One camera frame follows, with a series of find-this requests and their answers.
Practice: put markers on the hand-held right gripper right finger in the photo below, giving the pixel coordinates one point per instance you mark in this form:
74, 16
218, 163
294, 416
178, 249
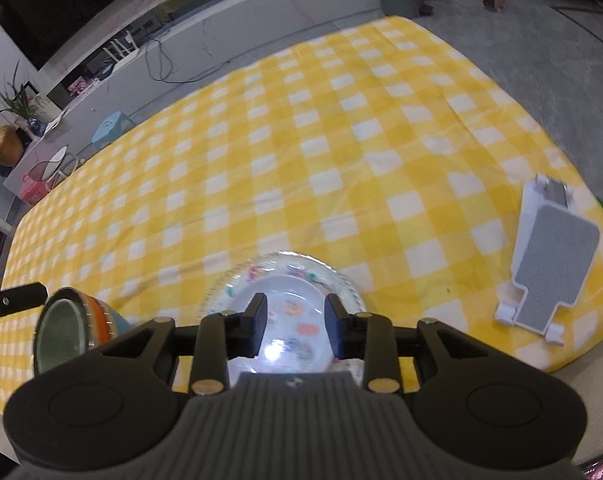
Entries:
337, 327

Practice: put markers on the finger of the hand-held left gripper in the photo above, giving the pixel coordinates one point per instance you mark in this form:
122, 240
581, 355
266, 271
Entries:
16, 299

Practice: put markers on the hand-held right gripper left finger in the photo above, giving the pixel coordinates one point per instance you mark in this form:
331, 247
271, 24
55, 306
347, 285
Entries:
255, 325

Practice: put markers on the white fruit print plate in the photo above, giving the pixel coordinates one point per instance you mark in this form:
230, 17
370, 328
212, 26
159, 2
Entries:
344, 366

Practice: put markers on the small white sticker plate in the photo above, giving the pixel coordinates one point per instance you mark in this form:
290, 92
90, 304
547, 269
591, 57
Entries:
294, 305

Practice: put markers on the green ceramic bowl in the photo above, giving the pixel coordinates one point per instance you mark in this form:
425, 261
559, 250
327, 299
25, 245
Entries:
58, 335

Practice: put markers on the clear glass plate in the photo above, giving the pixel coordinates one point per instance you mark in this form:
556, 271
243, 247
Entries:
301, 273

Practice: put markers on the orange steel bowl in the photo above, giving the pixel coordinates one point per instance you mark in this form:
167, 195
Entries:
98, 322

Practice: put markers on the blue steel bowl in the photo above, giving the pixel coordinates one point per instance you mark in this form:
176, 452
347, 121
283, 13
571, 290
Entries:
120, 325

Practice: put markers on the pink bag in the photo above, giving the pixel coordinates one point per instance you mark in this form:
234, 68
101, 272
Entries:
33, 189

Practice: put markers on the white round side table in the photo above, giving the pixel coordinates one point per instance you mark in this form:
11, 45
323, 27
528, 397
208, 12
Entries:
56, 162

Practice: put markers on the brown woven basket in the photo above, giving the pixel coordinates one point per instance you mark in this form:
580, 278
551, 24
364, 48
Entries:
3, 145

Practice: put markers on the yellow checked tablecloth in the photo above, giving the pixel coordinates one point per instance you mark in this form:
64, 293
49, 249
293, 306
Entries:
306, 160

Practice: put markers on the plant in blue vase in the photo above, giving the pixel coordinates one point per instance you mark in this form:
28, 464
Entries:
23, 110

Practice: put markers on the light blue plastic stool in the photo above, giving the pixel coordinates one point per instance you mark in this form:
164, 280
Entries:
110, 130

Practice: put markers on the white phone stand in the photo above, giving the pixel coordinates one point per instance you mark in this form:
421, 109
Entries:
556, 255

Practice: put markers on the white router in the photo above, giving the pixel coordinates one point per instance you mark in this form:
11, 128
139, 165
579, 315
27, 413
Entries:
124, 50

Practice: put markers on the phone screen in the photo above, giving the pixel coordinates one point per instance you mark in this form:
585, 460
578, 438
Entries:
600, 466

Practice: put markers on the black television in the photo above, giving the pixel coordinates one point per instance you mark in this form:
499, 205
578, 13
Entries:
71, 5

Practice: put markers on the white marble tv console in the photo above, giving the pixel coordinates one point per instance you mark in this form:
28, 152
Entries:
261, 15

